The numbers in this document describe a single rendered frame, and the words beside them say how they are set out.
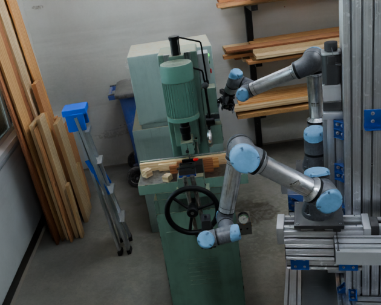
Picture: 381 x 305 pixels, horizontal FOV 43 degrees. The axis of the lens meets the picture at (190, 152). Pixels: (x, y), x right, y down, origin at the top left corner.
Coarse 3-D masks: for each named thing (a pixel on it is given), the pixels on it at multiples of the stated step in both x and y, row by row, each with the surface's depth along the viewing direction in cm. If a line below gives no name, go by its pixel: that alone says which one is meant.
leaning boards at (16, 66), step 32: (0, 0) 365; (0, 32) 347; (0, 64) 339; (32, 64) 407; (32, 96) 392; (32, 128) 358; (64, 128) 402; (32, 160) 371; (64, 160) 424; (64, 192) 382; (64, 224) 392
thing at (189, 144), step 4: (192, 136) 276; (184, 140) 272; (188, 140) 271; (192, 140) 270; (184, 144) 268; (188, 144) 268; (192, 144) 268; (184, 148) 269; (192, 148) 269; (184, 152) 270; (192, 152) 270
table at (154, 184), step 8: (216, 168) 273; (224, 168) 271; (152, 176) 275; (160, 176) 273; (176, 176) 271; (208, 176) 265; (216, 176) 264; (144, 184) 267; (152, 184) 266; (160, 184) 265; (168, 184) 265; (176, 184) 265; (208, 184) 263; (216, 184) 265; (144, 192) 267; (152, 192) 267; (160, 192) 267; (200, 192) 256
